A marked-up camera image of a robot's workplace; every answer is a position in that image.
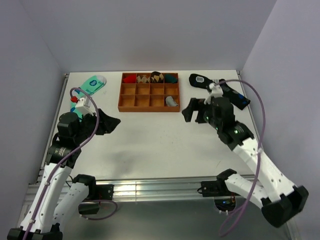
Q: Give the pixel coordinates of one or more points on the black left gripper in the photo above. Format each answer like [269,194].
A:
[106,123]

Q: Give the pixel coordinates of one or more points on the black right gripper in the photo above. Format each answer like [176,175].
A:
[195,104]

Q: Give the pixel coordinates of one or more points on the grey sock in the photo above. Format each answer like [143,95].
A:
[170,102]

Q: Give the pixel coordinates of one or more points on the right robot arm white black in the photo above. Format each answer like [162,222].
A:
[278,197]

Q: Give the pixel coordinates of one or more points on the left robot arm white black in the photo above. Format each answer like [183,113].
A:
[48,214]

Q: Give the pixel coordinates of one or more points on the black blue patterned sock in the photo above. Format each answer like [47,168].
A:
[203,82]

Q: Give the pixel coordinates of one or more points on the mint green patterned sock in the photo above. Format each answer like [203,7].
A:
[90,86]

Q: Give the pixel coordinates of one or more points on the teal rolled sock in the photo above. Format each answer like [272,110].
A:
[169,78]

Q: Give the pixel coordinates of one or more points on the brown wooden compartment tray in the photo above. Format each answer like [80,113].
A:
[148,97]

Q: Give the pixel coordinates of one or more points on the red rolled sock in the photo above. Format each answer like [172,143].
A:
[129,79]

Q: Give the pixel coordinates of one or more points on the dark brown argyle rolled sock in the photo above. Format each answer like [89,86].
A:
[156,77]

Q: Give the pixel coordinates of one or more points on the beige argyle rolled sock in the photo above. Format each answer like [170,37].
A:
[143,78]

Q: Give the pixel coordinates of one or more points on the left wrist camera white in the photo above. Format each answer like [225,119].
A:
[80,106]

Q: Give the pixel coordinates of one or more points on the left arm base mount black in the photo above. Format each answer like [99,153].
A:
[96,192]

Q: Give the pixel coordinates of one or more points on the aluminium table frame rail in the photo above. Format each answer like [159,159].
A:
[150,155]

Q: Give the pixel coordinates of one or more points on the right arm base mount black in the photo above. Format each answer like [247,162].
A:
[224,200]

